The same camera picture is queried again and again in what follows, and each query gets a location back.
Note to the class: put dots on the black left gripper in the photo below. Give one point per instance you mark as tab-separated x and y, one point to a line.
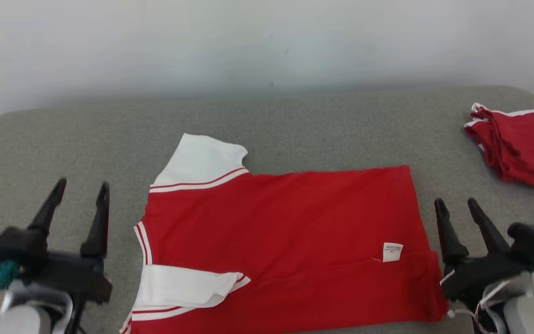
77	278

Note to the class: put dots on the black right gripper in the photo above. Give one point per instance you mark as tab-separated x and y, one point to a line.
480	276

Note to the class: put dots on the small red garment white trim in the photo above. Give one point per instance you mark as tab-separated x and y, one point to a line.
522	144

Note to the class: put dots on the red white jersey t-shirt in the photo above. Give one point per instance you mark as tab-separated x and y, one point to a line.
285	232

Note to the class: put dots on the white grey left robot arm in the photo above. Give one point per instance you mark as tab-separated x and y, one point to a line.
21	320

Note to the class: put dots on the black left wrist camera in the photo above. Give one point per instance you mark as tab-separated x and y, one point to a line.
19	246

